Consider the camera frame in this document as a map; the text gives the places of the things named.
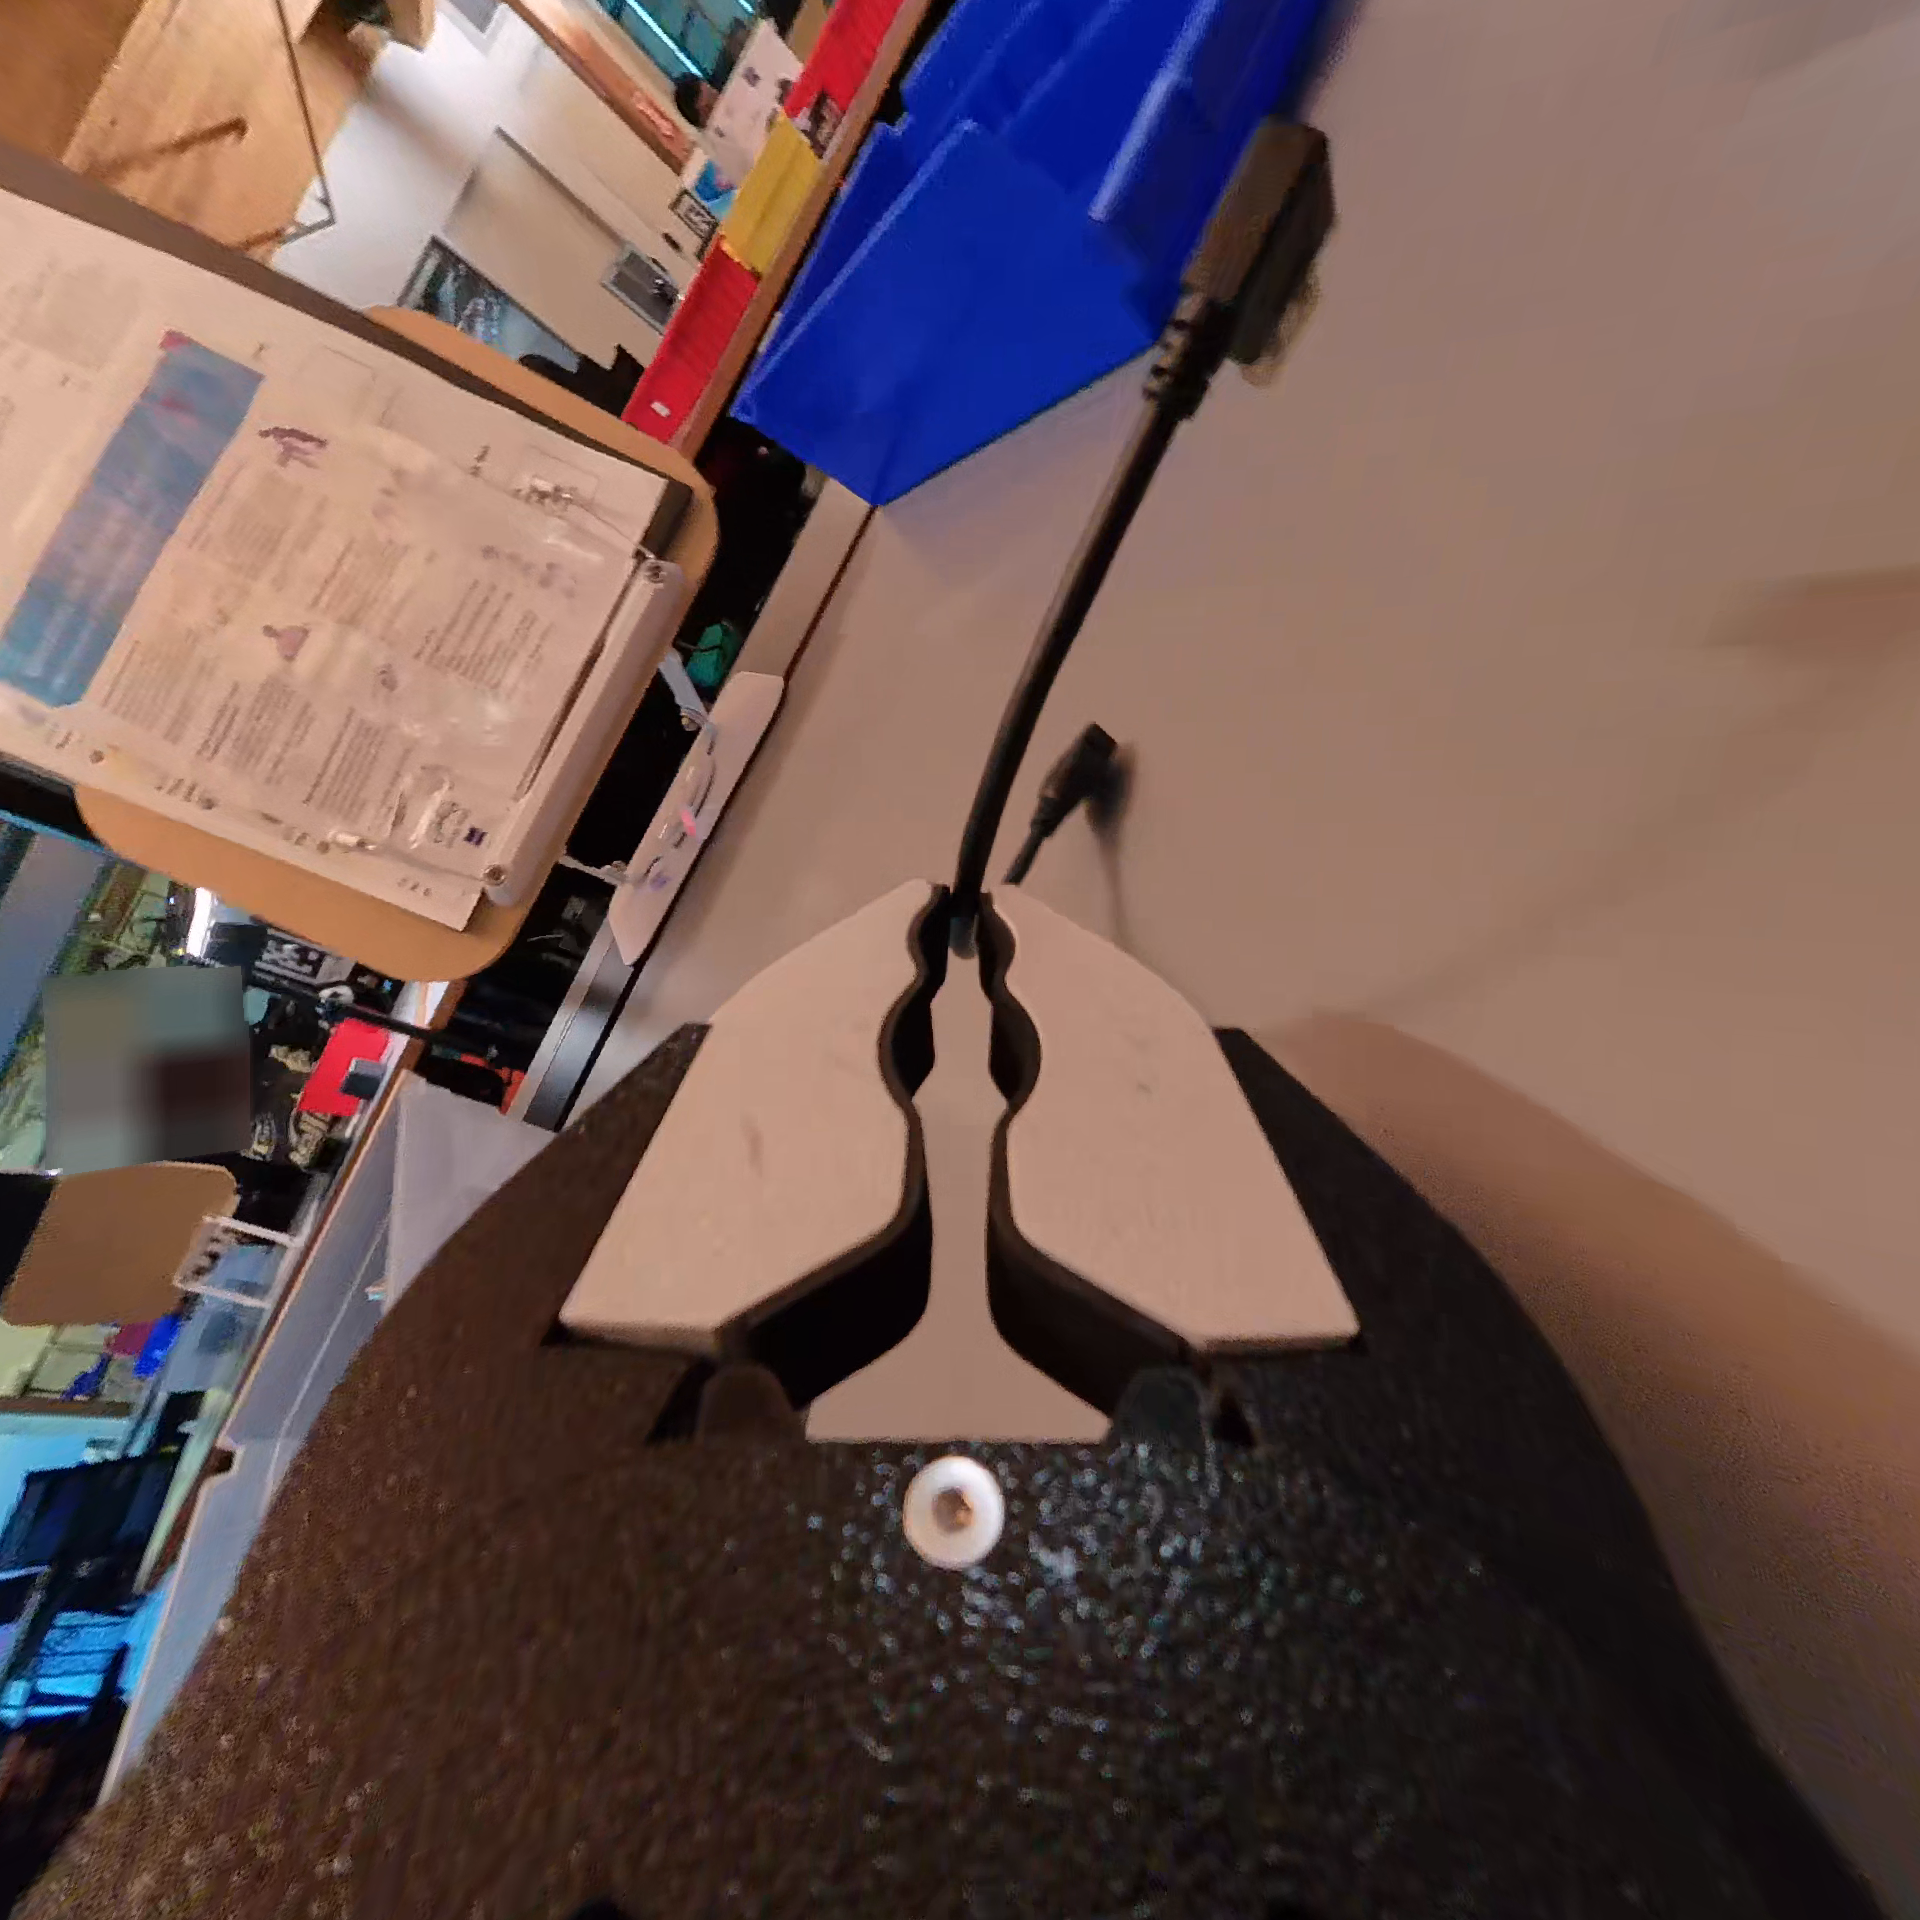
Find blue plastic bin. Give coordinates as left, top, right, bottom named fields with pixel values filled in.
left=730, top=119, right=1195, bottom=505
left=901, top=0, right=1354, bottom=227

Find black charging cable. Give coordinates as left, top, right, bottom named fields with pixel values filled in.
left=954, top=116, right=1337, bottom=961

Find yellow plastic bin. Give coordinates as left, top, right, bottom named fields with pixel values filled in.
left=720, top=116, right=831, bottom=275

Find small wooden document stand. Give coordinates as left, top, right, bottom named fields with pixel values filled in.
left=0, top=1162, right=302, bottom=1328

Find small clear packet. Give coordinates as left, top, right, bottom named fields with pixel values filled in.
left=391, top=761, right=505, bottom=889

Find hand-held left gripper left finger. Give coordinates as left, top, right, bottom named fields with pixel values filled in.
left=558, top=880, right=951, bottom=1354

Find printed instruction papers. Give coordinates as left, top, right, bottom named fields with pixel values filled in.
left=0, top=186, right=670, bottom=930

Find red plastic bin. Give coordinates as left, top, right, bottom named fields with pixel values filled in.
left=619, top=246, right=762, bottom=448
left=785, top=0, right=908, bottom=155

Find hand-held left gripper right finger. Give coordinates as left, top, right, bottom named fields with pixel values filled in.
left=980, top=887, right=1362, bottom=1354

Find grey desk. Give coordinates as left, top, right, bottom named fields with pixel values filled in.
left=106, top=0, right=1920, bottom=1803

